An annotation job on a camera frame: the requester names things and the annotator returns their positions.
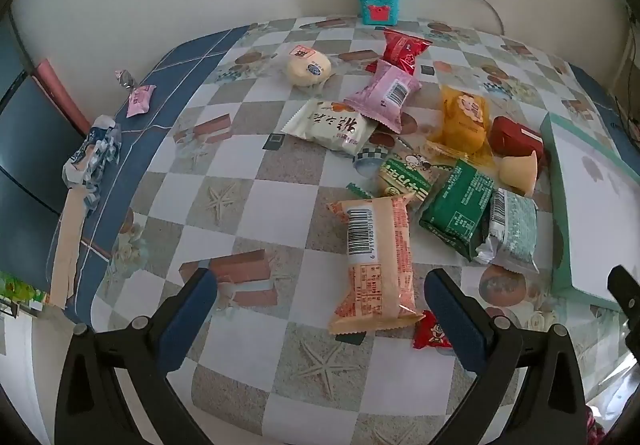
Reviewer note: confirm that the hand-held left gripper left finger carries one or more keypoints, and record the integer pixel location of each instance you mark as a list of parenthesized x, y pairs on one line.
[(187, 320)]

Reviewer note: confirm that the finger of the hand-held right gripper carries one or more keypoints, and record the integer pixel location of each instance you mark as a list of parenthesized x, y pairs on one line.
[(625, 287)]

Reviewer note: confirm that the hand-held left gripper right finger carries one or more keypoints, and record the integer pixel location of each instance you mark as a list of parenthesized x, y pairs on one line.
[(452, 320)]

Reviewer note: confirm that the small red candy packet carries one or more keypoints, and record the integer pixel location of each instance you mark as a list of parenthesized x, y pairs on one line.
[(434, 334)]

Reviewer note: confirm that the green rimmed cardboard box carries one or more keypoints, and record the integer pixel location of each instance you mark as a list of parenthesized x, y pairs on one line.
[(595, 215)]

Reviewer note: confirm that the orange long snack packet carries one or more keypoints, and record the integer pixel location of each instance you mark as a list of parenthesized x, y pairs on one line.
[(377, 265)]

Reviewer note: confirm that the white green snack packet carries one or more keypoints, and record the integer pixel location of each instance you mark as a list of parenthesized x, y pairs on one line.
[(512, 230)]

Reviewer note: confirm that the dark green snack packet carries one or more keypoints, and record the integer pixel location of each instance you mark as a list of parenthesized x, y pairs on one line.
[(457, 210)]

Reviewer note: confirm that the yellow jelly cup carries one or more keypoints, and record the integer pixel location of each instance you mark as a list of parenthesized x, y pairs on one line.
[(520, 172)]

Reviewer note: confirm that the yellow snack packet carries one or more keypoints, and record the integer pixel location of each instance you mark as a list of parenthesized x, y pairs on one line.
[(462, 120)]

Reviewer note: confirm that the cardboard strip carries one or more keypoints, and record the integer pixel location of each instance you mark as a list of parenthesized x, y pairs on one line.
[(67, 250)]

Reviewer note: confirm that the green cartoon snack packet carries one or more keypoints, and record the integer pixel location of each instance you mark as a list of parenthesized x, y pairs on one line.
[(405, 177)]

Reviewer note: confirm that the small green wrapper scrap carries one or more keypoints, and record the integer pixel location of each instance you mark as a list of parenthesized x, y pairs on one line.
[(359, 190)]

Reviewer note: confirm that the green packaging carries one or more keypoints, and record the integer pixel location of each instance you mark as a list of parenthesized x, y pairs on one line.
[(20, 292)]

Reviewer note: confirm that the dark red snack box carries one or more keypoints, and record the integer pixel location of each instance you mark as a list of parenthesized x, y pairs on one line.
[(517, 137)]

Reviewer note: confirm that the crumpled blue white wrapper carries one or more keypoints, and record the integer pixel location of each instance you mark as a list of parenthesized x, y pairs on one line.
[(92, 155)]

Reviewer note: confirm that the small pink packet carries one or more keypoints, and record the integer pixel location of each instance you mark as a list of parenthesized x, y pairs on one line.
[(140, 100)]

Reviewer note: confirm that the cream snack packet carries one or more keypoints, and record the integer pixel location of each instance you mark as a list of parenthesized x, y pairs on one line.
[(330, 125)]

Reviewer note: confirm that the pink snack packet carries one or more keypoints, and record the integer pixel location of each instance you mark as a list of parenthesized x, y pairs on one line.
[(385, 92)]

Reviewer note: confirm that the dark grey cabinet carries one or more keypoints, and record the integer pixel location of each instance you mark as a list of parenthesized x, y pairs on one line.
[(25, 135)]

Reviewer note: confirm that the twisted candy wrapper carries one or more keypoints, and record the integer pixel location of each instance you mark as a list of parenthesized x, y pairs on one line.
[(125, 77)]

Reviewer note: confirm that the reddish brown pipe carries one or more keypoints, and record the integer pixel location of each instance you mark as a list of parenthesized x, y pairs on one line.
[(62, 92)]

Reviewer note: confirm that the red snack packet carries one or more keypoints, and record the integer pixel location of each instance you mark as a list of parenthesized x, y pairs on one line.
[(402, 50)]

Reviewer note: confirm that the round bun packet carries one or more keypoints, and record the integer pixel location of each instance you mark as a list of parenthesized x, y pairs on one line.
[(307, 67)]

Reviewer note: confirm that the teal tin box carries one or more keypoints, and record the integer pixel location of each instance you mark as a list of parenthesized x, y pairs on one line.
[(379, 5)]

